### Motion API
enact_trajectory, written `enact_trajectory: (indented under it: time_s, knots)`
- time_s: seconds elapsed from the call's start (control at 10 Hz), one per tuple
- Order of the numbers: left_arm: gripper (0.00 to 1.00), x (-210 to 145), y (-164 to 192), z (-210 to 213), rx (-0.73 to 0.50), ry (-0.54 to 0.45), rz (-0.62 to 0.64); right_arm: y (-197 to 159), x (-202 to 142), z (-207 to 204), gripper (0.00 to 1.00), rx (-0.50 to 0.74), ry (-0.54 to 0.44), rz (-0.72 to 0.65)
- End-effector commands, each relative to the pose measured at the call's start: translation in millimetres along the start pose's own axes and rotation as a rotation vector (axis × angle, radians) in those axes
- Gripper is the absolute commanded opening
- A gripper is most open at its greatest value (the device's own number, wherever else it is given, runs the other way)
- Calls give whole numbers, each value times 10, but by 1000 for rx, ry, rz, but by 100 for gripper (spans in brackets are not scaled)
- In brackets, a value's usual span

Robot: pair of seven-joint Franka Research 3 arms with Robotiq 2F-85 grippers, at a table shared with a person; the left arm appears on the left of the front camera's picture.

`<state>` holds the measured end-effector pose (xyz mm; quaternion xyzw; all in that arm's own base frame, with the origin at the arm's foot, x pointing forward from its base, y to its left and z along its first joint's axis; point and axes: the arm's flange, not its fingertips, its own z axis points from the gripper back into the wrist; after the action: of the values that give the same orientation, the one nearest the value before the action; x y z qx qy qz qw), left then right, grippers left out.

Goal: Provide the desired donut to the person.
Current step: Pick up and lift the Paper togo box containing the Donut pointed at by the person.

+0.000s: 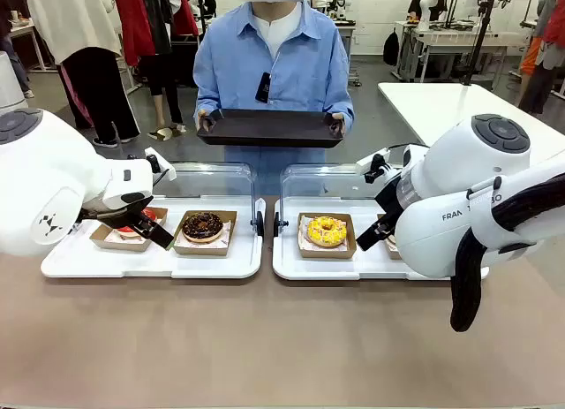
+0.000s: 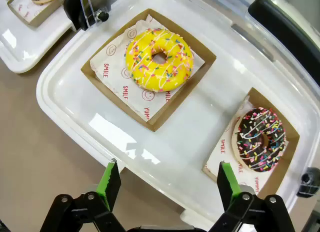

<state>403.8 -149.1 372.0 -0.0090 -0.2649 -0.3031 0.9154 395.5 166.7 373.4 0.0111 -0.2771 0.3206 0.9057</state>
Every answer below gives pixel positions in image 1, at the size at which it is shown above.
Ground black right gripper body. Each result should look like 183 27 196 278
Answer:
373 177 405 228

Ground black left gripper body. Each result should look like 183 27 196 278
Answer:
78 195 154 234

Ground chocolate sprinkled donut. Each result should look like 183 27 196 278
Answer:
181 211 224 244

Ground white paper liner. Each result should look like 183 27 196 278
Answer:
298 216 350 252
175 220 234 250

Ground black serving tray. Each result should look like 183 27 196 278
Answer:
196 108 345 150

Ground person's left forearm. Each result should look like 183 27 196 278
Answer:
326 72 356 130

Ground person's right forearm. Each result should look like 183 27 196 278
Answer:
193 72 224 118

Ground red glazed donut in tray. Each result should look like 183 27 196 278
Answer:
89 207 169 254

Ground yellow donut in paper tray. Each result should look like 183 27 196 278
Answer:
297 212 358 261

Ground yellow sprinkled donut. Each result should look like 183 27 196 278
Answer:
306 216 348 248

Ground person in blue shirt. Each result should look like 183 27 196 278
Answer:
192 0 356 196

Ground background person in black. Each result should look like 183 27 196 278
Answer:
406 0 442 22

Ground person's right hand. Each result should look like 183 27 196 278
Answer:
196 109 217 132

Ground white plastic display tray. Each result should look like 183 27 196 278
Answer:
41 194 266 280
272 196 490 282

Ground clear plastic tray lid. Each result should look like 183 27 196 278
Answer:
280 163 398 233
149 161 262 233

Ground round metal mannequin base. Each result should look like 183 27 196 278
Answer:
147 125 189 141

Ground black backpack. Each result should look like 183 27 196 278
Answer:
382 28 401 67

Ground white background workbench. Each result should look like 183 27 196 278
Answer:
394 19 531 83

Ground white air purifier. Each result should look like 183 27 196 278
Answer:
0 50 26 111

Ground robot station table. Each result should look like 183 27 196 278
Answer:
333 20 357 62

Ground black tripod pole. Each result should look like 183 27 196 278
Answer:
461 0 502 87

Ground small white background robot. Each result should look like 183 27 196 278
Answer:
328 0 352 21

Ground white side table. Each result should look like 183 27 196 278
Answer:
8 19 57 73

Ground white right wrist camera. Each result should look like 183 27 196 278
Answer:
355 147 394 184

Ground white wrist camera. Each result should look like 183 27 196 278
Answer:
355 147 394 184
144 147 177 183

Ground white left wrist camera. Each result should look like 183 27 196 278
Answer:
144 147 177 183

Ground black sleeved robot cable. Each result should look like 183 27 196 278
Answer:
449 173 565 333

